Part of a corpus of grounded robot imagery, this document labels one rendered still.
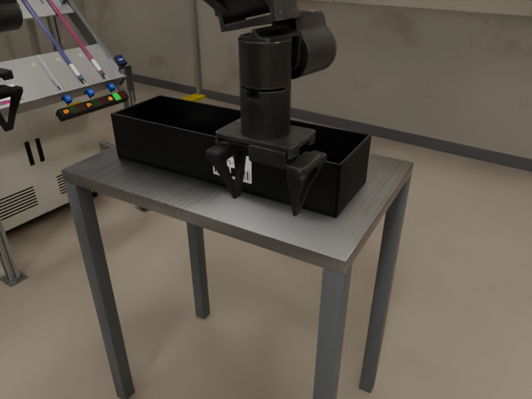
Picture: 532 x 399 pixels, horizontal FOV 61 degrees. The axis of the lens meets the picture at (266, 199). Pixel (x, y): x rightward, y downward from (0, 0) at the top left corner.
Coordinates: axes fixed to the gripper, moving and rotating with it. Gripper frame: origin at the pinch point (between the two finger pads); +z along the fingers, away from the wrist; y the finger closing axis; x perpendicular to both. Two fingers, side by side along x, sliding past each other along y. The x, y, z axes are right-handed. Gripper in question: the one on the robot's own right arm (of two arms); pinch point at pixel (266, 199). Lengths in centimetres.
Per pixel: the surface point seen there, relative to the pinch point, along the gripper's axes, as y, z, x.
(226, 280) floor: 66, 97, -80
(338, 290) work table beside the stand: -5.3, 24.1, -15.5
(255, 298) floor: 50, 97, -77
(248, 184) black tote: 19.9, 14.8, -27.0
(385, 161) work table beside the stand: 0, 17, -57
